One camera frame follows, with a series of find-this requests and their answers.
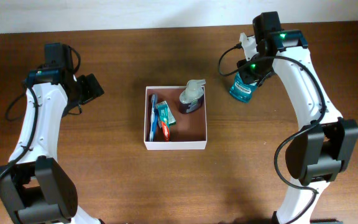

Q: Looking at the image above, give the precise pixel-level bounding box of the teal mouthwash bottle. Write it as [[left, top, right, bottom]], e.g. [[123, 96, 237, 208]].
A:
[[229, 73, 257, 103]]

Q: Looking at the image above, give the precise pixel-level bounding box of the blue white toothbrush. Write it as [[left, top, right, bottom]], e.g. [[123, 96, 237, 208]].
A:
[[149, 94, 158, 142]]

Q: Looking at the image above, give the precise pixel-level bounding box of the foam handwash pump bottle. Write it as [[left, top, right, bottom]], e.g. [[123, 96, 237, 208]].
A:
[[179, 79, 206, 114]]

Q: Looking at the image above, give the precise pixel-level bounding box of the blue disposable razor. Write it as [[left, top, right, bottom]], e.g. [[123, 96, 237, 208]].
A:
[[150, 108, 159, 137]]

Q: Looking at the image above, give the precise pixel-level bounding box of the red green toothpaste tube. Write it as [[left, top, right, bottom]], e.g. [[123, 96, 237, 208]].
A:
[[157, 105, 170, 141]]

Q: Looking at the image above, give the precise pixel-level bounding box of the green white soap packet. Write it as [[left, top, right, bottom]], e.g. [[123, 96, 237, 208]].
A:
[[158, 101, 176, 126]]

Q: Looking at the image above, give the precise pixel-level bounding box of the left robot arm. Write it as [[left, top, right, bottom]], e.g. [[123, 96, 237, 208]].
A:
[[0, 43, 104, 223]]

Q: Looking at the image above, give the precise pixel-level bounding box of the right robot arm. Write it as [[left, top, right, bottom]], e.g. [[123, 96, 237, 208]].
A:
[[237, 11, 358, 223]]

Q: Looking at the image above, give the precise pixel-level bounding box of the pink open cardboard box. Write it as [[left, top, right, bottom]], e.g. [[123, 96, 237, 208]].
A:
[[143, 86, 208, 151]]

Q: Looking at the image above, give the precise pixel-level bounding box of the right black cable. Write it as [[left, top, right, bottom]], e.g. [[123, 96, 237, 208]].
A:
[[218, 42, 328, 224]]

